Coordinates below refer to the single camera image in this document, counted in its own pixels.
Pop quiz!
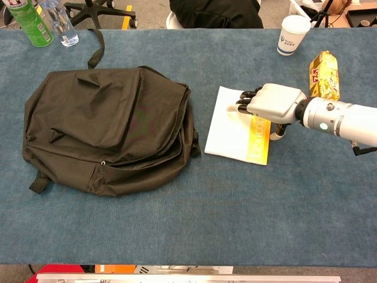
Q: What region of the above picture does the white and yellow booklet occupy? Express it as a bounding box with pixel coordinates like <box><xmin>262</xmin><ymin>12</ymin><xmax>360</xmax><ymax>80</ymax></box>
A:
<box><xmin>204</xmin><ymin>85</ymin><xmax>272</xmax><ymax>166</ymax></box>

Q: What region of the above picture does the yellow snack packet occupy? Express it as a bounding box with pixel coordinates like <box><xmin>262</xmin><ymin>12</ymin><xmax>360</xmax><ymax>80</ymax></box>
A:
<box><xmin>308</xmin><ymin>50</ymin><xmax>341</xmax><ymax>101</ymax></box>

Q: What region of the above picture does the blue felt table cloth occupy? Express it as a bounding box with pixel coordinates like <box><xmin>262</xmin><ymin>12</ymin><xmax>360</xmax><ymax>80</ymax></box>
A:
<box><xmin>0</xmin><ymin>28</ymin><xmax>377</xmax><ymax>268</ymax></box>

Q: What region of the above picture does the red box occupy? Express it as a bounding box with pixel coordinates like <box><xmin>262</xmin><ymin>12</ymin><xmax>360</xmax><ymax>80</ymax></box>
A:
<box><xmin>29</xmin><ymin>264</ymin><xmax>89</xmax><ymax>283</ymax></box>

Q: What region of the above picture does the aluminium profile rail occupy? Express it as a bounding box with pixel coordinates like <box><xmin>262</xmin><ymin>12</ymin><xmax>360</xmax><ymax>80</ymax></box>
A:
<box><xmin>35</xmin><ymin>273</ymin><xmax>342</xmax><ymax>283</ymax></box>

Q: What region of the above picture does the black jacket on chair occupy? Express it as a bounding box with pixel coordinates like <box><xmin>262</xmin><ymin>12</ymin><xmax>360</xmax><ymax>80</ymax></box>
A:
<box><xmin>169</xmin><ymin>0</ymin><xmax>264</xmax><ymax>29</ymax></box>

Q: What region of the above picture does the black camera tripod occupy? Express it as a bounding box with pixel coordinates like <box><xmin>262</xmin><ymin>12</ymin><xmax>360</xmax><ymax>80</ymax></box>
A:
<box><xmin>310</xmin><ymin>0</ymin><xmax>335</xmax><ymax>29</ymax></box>

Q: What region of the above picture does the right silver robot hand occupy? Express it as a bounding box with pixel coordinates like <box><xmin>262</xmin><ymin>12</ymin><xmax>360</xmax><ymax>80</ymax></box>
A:
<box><xmin>226</xmin><ymin>83</ymin><xmax>307</xmax><ymax>141</ymax></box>

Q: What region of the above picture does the orange box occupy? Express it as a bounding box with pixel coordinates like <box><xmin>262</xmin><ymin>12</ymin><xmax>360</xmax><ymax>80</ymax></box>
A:
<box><xmin>94</xmin><ymin>264</ymin><xmax>138</xmax><ymax>274</ymax></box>

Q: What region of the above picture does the white paper cup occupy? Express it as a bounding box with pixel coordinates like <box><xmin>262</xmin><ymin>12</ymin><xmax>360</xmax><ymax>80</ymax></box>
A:
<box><xmin>276</xmin><ymin>15</ymin><xmax>312</xmax><ymax>56</ymax></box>

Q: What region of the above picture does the black office chair base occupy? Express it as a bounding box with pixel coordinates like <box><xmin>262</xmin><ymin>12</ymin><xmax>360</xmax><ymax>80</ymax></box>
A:
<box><xmin>64</xmin><ymin>0</ymin><xmax>139</xmax><ymax>29</ymax></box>

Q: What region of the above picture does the black fabric backpack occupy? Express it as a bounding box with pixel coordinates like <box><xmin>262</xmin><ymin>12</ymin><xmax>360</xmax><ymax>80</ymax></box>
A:
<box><xmin>22</xmin><ymin>28</ymin><xmax>201</xmax><ymax>198</ymax></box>

